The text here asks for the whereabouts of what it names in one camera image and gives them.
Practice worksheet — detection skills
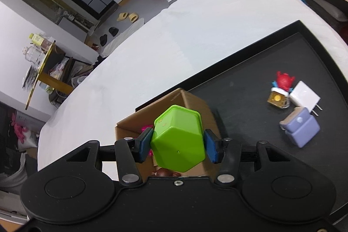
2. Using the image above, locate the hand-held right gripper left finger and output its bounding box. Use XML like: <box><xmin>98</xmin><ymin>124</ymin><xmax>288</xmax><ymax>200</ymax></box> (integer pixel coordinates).
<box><xmin>52</xmin><ymin>128</ymin><xmax>155</xmax><ymax>184</ymax></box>

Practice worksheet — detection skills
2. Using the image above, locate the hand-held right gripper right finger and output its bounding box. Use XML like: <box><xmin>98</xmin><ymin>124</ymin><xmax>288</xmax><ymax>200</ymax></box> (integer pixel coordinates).
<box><xmin>203</xmin><ymin>129</ymin><xmax>307</xmax><ymax>184</ymax></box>

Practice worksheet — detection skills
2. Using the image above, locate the green hexagonal box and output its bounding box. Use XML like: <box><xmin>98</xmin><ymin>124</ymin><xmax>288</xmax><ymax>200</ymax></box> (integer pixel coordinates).
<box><xmin>150</xmin><ymin>105</ymin><xmax>206</xmax><ymax>173</ymax></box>

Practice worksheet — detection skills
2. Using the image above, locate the brown-haired doll figure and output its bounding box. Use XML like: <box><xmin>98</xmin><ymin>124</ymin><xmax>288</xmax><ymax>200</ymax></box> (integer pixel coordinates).
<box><xmin>152</xmin><ymin>168</ymin><xmax>182</xmax><ymax>178</ymax></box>

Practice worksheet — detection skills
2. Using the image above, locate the brown cardboard box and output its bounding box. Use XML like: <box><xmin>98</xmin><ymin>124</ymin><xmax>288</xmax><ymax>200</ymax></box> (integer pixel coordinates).
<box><xmin>115</xmin><ymin>87</ymin><xmax>226</xmax><ymax>178</ymax></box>

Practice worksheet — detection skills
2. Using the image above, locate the black tray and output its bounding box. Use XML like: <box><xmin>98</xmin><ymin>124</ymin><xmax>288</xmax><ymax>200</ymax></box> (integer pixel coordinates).
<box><xmin>135</xmin><ymin>19</ymin><xmax>348</xmax><ymax>217</ymax></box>

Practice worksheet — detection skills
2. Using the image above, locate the purple block charger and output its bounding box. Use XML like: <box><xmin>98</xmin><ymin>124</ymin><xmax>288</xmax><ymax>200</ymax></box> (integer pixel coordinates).
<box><xmin>279</xmin><ymin>107</ymin><xmax>321</xmax><ymax>148</ymax></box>

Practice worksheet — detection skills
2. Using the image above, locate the red and gold toy figure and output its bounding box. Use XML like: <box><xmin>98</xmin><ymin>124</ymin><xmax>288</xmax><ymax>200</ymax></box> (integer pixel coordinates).
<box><xmin>267</xmin><ymin>71</ymin><xmax>295</xmax><ymax>109</ymax></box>

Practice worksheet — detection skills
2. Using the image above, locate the white charger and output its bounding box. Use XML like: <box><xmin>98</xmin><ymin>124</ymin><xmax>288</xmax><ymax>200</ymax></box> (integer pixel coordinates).
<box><xmin>289</xmin><ymin>81</ymin><xmax>323</xmax><ymax>115</ymax></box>

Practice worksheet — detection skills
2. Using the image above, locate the white floor mat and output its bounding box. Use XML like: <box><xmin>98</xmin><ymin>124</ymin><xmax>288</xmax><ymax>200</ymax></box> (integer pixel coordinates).
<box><xmin>100</xmin><ymin>18</ymin><xmax>144</xmax><ymax>57</ymax></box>

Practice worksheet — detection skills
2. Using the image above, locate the round table with yellow leg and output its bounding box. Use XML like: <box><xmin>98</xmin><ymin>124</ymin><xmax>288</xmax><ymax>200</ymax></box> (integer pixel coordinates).
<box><xmin>24</xmin><ymin>40</ymin><xmax>75</xmax><ymax>110</ymax></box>

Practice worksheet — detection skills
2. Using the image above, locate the pink plush toy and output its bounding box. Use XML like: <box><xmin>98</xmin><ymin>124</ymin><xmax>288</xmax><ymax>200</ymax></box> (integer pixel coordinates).
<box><xmin>12</xmin><ymin>112</ymin><xmax>38</xmax><ymax>151</ymax></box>

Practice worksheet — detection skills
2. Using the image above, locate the stack of wrapped plates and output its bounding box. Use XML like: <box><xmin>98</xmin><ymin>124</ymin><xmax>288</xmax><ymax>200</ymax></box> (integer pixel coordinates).
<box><xmin>22</xmin><ymin>65</ymin><xmax>41</xmax><ymax>90</ymax></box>

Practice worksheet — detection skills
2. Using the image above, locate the glass jar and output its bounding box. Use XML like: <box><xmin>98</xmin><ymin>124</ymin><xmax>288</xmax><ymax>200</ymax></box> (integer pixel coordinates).
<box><xmin>22</xmin><ymin>46</ymin><xmax>45</xmax><ymax>65</ymax></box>

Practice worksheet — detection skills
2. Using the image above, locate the bottle with yellow label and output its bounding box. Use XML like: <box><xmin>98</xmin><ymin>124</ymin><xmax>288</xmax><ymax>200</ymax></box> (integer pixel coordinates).
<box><xmin>29</xmin><ymin>33</ymin><xmax>52</xmax><ymax>48</ymax></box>

